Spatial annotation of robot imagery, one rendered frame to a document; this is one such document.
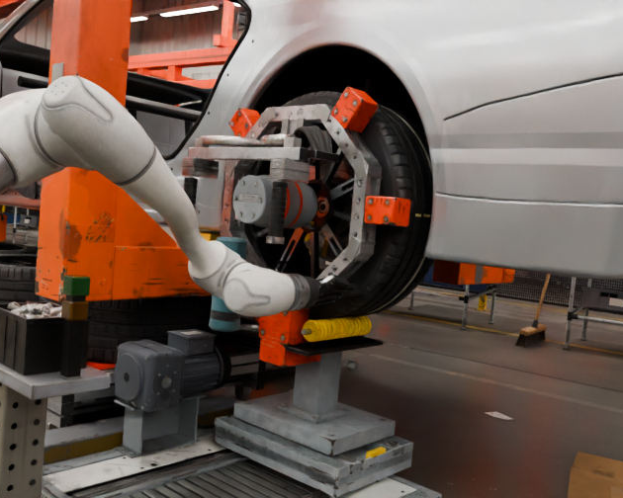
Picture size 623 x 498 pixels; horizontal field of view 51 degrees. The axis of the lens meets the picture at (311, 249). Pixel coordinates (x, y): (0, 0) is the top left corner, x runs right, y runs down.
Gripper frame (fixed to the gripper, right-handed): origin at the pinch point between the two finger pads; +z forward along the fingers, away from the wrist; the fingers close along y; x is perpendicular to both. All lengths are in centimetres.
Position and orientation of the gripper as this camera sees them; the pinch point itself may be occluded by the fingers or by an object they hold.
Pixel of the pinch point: (350, 290)
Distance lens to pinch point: 174.1
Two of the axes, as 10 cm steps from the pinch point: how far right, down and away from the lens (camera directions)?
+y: 5.9, -6.3, -5.0
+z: 6.6, 0.2, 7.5
